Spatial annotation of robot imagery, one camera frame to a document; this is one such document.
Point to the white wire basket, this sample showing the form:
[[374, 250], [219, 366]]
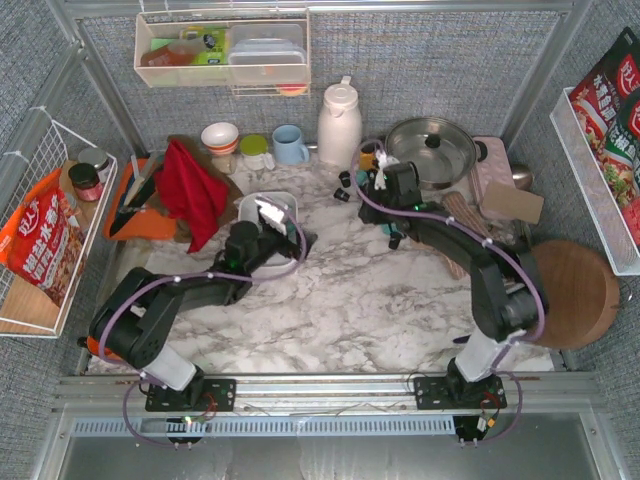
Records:
[[617, 241], [26, 311]]

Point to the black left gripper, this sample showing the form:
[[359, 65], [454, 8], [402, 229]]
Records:
[[288, 243]]

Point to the round wooden cutting board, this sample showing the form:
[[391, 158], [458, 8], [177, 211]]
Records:
[[582, 291]]

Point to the white wire basket right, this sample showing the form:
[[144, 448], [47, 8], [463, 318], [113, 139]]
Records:
[[617, 241]]

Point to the white wall shelf basket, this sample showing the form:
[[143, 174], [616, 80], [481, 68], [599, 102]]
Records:
[[189, 49]]

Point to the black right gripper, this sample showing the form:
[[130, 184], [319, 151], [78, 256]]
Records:
[[370, 212]]

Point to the green lid cup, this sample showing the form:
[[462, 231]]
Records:
[[255, 152]]

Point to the white thermos jug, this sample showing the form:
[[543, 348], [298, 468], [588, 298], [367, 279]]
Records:
[[340, 124]]

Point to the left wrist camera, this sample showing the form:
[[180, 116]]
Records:
[[272, 215]]

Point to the blue mug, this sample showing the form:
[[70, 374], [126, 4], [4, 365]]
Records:
[[289, 146]]

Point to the red cloth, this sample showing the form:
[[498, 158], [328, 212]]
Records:
[[193, 192]]

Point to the pink striped cloth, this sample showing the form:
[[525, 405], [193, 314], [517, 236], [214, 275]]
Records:
[[456, 204]]

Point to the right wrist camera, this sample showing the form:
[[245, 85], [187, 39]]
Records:
[[384, 161]]

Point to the clear plastic container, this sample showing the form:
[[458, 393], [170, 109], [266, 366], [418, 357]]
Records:
[[265, 54]]

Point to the pink tray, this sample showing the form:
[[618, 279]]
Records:
[[491, 165]]

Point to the red seasoning packets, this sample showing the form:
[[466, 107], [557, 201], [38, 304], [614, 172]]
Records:
[[606, 105]]

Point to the stainless steel pan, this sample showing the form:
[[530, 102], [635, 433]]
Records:
[[442, 152]]

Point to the dark lid jar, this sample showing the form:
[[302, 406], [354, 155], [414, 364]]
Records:
[[85, 182]]

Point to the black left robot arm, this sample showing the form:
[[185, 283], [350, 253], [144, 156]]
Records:
[[134, 323]]

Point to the orange cup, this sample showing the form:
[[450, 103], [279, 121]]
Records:
[[92, 346]]

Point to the white orange bowl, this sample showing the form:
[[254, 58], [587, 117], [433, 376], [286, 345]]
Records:
[[220, 138]]

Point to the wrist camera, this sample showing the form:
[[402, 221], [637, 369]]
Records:
[[272, 215], [384, 161]]

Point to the metal rail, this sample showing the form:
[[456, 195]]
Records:
[[335, 394]]

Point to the white wire basket left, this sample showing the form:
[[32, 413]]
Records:
[[26, 311]]

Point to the brown sponge pad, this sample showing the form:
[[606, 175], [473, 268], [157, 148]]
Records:
[[512, 203]]

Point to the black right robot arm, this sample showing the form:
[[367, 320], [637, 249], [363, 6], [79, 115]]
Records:
[[507, 297]]

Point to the red snack bag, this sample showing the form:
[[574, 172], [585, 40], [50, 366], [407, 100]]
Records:
[[40, 243]]

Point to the white storage basket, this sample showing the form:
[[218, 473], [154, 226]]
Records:
[[277, 263]]

